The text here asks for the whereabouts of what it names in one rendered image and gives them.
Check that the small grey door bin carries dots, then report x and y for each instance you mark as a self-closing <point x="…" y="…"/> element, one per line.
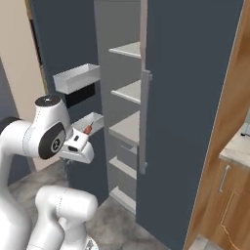
<point x="94" y="121"/>

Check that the grey freezer shelf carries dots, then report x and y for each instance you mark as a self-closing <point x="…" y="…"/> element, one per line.
<point x="127" y="128"/>
<point x="128" y="50"/>
<point x="129" y="91"/>

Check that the dark blue freezer door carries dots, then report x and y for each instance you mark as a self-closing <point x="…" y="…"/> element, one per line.
<point x="68" y="35"/>

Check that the dark blue fridge door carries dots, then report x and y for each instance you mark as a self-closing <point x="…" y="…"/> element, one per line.
<point x="185" y="117"/>

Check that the wooden fridge side panel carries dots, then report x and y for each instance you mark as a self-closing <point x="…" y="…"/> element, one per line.
<point x="228" y="97"/>

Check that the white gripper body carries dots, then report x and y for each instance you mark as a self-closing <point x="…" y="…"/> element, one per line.
<point x="82" y="155"/>

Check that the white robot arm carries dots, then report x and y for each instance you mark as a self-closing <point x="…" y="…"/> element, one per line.
<point x="19" y="153"/>

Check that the large grey door bin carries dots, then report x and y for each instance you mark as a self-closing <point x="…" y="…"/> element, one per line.
<point x="75" y="78"/>

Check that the brown kebab skewer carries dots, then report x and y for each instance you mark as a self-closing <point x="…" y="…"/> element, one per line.
<point x="87" y="129"/>

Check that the wooden cupboard door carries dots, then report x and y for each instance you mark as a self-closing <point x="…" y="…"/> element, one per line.
<point x="234" y="208"/>

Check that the grey freezer drawer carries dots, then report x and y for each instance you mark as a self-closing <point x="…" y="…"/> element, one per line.
<point x="123" y="195"/>
<point x="125" y="166"/>

